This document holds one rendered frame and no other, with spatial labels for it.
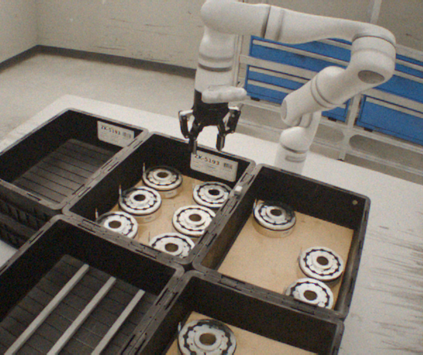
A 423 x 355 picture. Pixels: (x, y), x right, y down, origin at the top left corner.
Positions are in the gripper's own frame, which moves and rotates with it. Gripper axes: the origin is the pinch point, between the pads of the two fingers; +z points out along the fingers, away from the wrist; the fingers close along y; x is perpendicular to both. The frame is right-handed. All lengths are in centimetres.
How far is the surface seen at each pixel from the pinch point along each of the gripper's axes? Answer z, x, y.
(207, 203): 13.9, 3.2, -0.3
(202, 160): 10.6, -9.7, -3.6
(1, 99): 101, -274, 79
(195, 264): 7.0, 27.1, 11.7
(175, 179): 14.3, -8.3, 3.8
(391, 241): 30, 18, -56
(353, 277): 6.9, 40.0, -15.4
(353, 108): 57, -112, -150
